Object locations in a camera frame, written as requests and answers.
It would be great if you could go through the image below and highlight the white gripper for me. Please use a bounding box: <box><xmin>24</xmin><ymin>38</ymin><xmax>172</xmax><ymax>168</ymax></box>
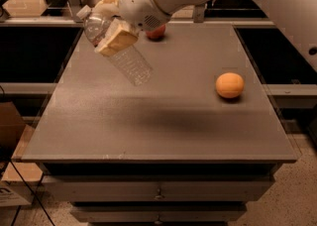
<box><xmin>94</xmin><ymin>0</ymin><xmax>171</xmax><ymax>57</ymax></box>

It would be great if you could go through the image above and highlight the clear plastic water bottle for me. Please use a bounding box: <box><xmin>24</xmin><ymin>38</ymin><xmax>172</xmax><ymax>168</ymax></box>
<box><xmin>77</xmin><ymin>5</ymin><xmax>153</xmax><ymax>86</ymax></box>

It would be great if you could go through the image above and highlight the red apple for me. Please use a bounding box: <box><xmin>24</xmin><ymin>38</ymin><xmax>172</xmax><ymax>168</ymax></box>
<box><xmin>146</xmin><ymin>25</ymin><xmax>165</xmax><ymax>40</ymax></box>

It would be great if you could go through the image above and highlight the orange fruit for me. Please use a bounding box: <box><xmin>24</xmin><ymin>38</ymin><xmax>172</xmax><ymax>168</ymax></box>
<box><xmin>216</xmin><ymin>72</ymin><xmax>245</xmax><ymax>99</ymax></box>

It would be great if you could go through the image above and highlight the brown cardboard box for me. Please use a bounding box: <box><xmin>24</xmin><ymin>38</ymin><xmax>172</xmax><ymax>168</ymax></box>
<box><xmin>0</xmin><ymin>102</ymin><xmax>26</xmax><ymax>150</ymax></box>

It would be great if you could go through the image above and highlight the upper grey drawer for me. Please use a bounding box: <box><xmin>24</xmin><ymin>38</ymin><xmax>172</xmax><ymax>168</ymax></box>
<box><xmin>43</xmin><ymin>176</ymin><xmax>274</xmax><ymax>202</ymax></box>

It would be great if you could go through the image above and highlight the grey drawer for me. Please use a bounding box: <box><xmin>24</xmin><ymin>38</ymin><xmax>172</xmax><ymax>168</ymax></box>
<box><xmin>43</xmin><ymin>176</ymin><xmax>274</xmax><ymax>202</ymax></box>
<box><xmin>70</xmin><ymin>202</ymin><xmax>247</xmax><ymax>223</ymax></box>

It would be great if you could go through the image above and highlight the lower grey drawer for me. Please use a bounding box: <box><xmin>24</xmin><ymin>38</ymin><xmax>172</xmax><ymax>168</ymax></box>
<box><xmin>70</xmin><ymin>202</ymin><xmax>247</xmax><ymax>223</ymax></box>

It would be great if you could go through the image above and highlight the white printed box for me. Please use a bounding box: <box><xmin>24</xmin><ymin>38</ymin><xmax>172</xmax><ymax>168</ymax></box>
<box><xmin>0</xmin><ymin>181</ymin><xmax>33</xmax><ymax>207</ymax></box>

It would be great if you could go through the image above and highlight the right metal bracket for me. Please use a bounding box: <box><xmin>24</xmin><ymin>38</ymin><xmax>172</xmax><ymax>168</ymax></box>
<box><xmin>192</xmin><ymin>4</ymin><xmax>205</xmax><ymax>23</ymax></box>

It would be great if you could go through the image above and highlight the black cable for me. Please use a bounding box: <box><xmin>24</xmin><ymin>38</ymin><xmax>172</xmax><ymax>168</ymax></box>
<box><xmin>9</xmin><ymin>160</ymin><xmax>55</xmax><ymax>226</ymax></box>

